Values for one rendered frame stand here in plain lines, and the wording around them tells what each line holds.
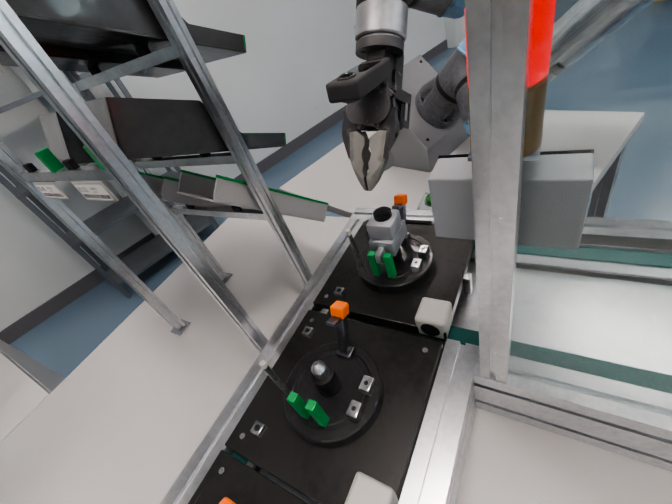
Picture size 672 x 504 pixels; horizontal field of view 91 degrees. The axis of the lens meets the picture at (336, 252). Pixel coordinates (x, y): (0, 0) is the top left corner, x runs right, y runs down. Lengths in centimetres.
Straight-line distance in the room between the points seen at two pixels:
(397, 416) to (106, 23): 59
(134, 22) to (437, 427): 62
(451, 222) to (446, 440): 26
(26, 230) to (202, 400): 282
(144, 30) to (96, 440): 74
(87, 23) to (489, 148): 45
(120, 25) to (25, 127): 279
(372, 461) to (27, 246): 324
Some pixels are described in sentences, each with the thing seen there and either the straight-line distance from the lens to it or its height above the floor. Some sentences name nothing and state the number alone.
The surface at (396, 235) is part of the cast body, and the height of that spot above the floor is 105.
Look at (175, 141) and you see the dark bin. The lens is 54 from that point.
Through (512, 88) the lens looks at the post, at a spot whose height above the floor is 132.
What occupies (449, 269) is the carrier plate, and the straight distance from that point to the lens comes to 60.
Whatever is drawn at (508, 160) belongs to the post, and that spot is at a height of 127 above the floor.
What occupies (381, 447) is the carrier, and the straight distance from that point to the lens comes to 46.
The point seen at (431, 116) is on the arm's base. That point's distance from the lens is 108.
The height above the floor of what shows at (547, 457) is 86.
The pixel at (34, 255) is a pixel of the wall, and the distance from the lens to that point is 349.
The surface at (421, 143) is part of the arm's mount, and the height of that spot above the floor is 96.
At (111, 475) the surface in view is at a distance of 82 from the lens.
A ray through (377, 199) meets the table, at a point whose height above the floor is 86.
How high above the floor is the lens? 140
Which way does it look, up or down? 39 degrees down
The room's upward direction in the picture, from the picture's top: 22 degrees counter-clockwise
